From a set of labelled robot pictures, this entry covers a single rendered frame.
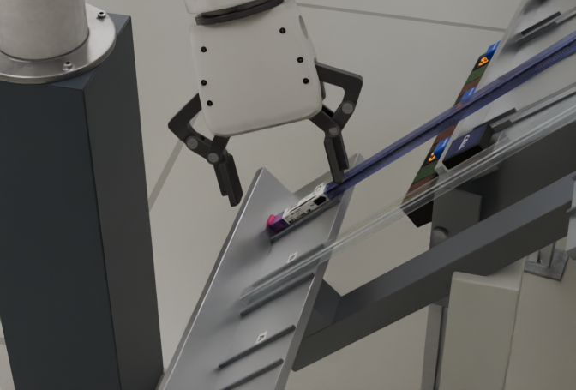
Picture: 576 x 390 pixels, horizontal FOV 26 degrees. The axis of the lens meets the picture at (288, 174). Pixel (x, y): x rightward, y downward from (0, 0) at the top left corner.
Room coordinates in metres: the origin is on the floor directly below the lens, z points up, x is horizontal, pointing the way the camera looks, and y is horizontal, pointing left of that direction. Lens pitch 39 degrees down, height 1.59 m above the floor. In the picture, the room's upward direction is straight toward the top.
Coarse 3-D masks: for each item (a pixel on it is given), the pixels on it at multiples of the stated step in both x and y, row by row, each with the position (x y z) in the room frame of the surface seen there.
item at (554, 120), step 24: (552, 120) 0.80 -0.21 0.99; (504, 144) 0.81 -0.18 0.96; (528, 144) 0.80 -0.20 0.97; (456, 168) 0.82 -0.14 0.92; (480, 168) 0.81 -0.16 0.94; (432, 192) 0.82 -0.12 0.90; (384, 216) 0.83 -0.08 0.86; (336, 240) 0.84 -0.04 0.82; (360, 240) 0.83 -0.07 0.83; (288, 264) 0.86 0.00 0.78; (312, 264) 0.85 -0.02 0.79; (264, 288) 0.86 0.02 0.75
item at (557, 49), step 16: (560, 48) 0.90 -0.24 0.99; (528, 64) 0.91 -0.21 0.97; (544, 64) 0.91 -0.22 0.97; (496, 80) 0.93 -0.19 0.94; (512, 80) 0.91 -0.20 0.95; (480, 96) 0.92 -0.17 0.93; (496, 96) 0.92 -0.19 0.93; (448, 112) 0.93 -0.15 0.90; (464, 112) 0.92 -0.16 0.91; (432, 128) 0.93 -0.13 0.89; (400, 144) 0.94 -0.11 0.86; (416, 144) 0.93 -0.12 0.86; (368, 160) 0.95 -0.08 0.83; (384, 160) 0.94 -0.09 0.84; (352, 176) 0.95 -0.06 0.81; (368, 176) 0.95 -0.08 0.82; (336, 192) 0.95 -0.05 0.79; (272, 224) 0.97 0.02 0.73; (288, 224) 0.97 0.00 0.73
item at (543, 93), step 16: (544, 0) 1.43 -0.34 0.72; (560, 0) 1.39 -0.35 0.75; (544, 16) 1.37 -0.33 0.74; (560, 16) 1.33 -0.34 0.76; (528, 32) 1.34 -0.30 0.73; (544, 32) 1.31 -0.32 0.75; (560, 32) 1.28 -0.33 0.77; (528, 48) 1.29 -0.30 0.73; (544, 48) 1.26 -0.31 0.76; (512, 64) 1.28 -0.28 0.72; (560, 64) 1.18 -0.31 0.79; (528, 80) 1.20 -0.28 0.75; (544, 80) 1.17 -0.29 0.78; (560, 80) 1.14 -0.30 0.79; (512, 96) 1.18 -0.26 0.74; (528, 96) 1.15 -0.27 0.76; (544, 96) 1.12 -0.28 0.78; (560, 96) 1.10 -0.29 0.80; (496, 112) 1.16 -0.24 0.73; (512, 112) 1.12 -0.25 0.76; (528, 112) 1.11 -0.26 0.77; (544, 112) 1.08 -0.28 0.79; (496, 128) 1.11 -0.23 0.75; (512, 128) 1.09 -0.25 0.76
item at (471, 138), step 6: (474, 132) 1.04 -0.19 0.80; (480, 132) 1.03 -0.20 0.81; (462, 138) 1.04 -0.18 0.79; (468, 138) 1.03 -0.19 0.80; (474, 138) 1.02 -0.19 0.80; (456, 144) 1.03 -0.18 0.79; (462, 144) 1.02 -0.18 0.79; (468, 144) 1.02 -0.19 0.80; (474, 144) 1.01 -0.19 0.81; (450, 150) 1.03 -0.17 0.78; (456, 150) 1.02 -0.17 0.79; (462, 150) 1.01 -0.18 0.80; (450, 156) 1.02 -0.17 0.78
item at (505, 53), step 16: (528, 0) 1.41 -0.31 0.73; (528, 16) 1.38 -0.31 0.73; (512, 32) 1.33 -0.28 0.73; (496, 48) 1.30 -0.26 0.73; (512, 48) 1.31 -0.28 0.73; (496, 64) 1.26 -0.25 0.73; (480, 80) 1.23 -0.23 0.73; (480, 112) 1.17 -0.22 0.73; (464, 128) 1.13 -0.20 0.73; (448, 144) 1.11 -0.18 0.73
